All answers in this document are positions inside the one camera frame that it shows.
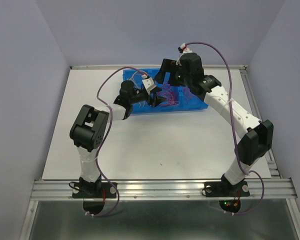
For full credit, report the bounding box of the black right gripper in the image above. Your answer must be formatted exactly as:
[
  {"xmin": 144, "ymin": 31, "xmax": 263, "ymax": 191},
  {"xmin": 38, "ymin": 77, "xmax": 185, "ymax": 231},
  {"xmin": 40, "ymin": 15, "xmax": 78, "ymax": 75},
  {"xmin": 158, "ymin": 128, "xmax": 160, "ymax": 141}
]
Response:
[{"xmin": 153, "ymin": 58, "xmax": 192, "ymax": 87}]

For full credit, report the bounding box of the red wire bundle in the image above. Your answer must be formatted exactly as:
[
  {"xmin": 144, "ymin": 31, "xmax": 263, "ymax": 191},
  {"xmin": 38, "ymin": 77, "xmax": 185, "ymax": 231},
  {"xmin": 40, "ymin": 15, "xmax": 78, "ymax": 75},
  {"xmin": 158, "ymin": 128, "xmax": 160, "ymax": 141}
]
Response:
[{"xmin": 158, "ymin": 83, "xmax": 182, "ymax": 107}]

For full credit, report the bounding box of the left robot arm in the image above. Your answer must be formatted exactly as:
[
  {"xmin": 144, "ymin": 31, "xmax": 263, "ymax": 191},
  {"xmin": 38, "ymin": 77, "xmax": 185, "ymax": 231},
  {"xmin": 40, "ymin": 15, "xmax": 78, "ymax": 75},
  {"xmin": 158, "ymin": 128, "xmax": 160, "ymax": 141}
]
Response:
[{"xmin": 69, "ymin": 77, "xmax": 166, "ymax": 199}]

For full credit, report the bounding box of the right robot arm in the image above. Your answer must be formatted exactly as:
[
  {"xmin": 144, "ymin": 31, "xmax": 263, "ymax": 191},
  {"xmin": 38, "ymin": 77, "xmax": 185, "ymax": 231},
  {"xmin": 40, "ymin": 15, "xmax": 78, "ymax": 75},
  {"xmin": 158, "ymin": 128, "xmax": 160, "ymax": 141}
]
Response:
[{"xmin": 154, "ymin": 52, "xmax": 274, "ymax": 198}]

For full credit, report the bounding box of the blue three-compartment plastic bin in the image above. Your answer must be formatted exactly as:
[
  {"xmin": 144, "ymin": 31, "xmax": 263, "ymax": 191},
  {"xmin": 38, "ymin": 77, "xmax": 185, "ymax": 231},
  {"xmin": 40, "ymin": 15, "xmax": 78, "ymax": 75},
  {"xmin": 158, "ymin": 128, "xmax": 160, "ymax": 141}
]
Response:
[{"xmin": 122, "ymin": 68, "xmax": 208, "ymax": 114}]

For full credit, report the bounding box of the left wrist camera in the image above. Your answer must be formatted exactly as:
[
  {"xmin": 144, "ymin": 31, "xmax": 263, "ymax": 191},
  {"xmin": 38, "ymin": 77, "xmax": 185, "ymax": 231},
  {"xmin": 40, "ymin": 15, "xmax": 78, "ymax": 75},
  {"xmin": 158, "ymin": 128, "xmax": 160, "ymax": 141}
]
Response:
[{"xmin": 141, "ymin": 74, "xmax": 157, "ymax": 95}]

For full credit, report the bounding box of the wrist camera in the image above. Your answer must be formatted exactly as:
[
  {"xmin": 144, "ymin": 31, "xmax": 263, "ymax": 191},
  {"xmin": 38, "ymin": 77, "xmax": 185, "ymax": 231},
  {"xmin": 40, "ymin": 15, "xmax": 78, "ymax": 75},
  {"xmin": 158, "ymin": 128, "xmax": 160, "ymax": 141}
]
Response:
[
  {"xmin": 178, "ymin": 43, "xmax": 193, "ymax": 55},
  {"xmin": 141, "ymin": 74, "xmax": 157, "ymax": 95}
]

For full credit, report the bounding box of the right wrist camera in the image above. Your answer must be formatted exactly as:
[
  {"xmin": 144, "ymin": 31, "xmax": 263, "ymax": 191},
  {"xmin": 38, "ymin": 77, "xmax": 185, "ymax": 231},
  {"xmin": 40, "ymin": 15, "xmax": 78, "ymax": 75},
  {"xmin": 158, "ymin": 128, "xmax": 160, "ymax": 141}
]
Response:
[{"xmin": 178, "ymin": 43, "xmax": 193, "ymax": 55}]

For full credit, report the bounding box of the aluminium front mounting rail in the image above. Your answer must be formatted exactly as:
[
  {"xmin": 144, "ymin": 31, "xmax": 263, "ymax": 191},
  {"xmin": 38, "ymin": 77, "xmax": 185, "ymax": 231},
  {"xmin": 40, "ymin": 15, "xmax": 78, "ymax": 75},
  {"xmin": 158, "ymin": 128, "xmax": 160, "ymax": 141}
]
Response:
[{"xmin": 30, "ymin": 178, "xmax": 298, "ymax": 201}]

